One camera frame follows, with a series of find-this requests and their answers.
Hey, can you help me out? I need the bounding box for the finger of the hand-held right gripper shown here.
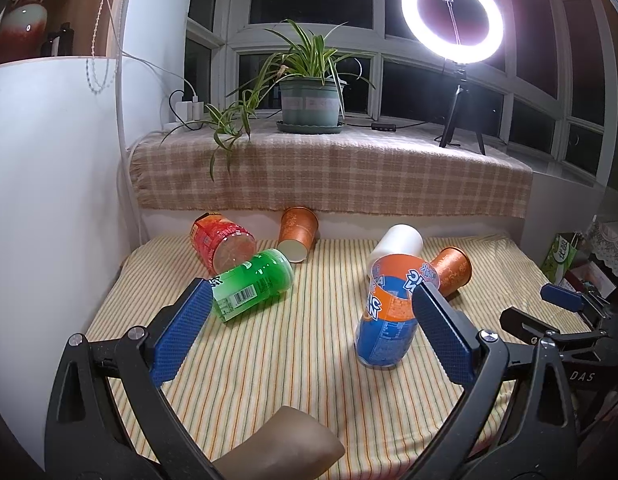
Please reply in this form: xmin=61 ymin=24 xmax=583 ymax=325
xmin=500 ymin=307 xmax=607 ymax=348
xmin=540 ymin=284 xmax=614 ymax=321

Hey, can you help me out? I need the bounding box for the green plastic cup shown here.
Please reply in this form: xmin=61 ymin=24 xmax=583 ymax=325
xmin=209 ymin=249 xmax=296 ymax=323

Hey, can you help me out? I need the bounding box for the orange patterned paper cup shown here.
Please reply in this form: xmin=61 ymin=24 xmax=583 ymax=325
xmin=429 ymin=246 xmax=473 ymax=298
xmin=277 ymin=206 xmax=320 ymax=264

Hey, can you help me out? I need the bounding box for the black bottle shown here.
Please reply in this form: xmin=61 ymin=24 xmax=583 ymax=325
xmin=40 ymin=22 xmax=75 ymax=57

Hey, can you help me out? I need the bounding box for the white power strip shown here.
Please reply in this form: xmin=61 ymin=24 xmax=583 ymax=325
xmin=161 ymin=120 xmax=211 ymax=132

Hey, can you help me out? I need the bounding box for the red plastic cup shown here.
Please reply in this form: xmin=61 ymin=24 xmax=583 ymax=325
xmin=190 ymin=212 xmax=258 ymax=276

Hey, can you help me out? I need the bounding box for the black cable with remote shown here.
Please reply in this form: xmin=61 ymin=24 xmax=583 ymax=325
xmin=345 ymin=117 xmax=446 ymax=132

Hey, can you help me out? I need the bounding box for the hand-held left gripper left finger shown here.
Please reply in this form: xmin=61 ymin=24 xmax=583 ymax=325
xmin=44 ymin=277 xmax=225 ymax=480

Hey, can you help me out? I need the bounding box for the striped tablecloth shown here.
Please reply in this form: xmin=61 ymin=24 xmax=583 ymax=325
xmin=84 ymin=234 xmax=592 ymax=480

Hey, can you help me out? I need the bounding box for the blue and orange plastic cup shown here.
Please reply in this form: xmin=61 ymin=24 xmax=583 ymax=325
xmin=354 ymin=254 xmax=441 ymax=371

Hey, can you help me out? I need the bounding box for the plaid windowsill cloth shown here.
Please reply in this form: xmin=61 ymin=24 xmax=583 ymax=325
xmin=129 ymin=122 xmax=534 ymax=220

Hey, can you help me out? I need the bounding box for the red and white vase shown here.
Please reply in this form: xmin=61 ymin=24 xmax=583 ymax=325
xmin=0 ymin=0 xmax=54 ymax=60

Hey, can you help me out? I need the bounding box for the white cable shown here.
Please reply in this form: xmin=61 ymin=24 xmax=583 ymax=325
xmin=92 ymin=0 xmax=192 ymax=98

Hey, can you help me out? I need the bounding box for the white paper cup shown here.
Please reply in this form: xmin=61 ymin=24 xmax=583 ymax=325
xmin=366 ymin=224 xmax=424 ymax=271

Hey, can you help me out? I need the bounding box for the green plant saucer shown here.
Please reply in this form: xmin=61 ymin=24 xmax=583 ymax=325
xmin=276 ymin=118 xmax=347 ymax=135

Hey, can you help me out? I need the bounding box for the white bead cord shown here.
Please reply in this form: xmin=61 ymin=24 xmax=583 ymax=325
xmin=86 ymin=0 xmax=119 ymax=96

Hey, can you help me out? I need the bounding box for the white lace cloth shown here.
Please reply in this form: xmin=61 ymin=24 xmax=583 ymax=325
xmin=586 ymin=216 xmax=618 ymax=286

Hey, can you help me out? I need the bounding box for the ring light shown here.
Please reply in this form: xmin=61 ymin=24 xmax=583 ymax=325
xmin=400 ymin=0 xmax=504 ymax=66

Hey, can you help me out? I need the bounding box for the green paper bag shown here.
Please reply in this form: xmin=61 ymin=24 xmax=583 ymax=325
xmin=541 ymin=233 xmax=583 ymax=284

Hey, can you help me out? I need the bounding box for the black tripod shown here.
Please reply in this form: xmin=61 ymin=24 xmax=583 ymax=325
xmin=439 ymin=62 xmax=487 ymax=156

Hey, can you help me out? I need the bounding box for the brown rounded object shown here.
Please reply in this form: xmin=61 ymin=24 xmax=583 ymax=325
xmin=211 ymin=406 xmax=346 ymax=480

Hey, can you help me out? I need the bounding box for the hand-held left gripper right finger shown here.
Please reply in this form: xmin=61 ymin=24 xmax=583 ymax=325
xmin=399 ymin=282 xmax=580 ymax=480

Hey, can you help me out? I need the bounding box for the potted spider plant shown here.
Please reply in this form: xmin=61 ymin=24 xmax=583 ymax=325
xmin=161 ymin=19 xmax=377 ymax=183

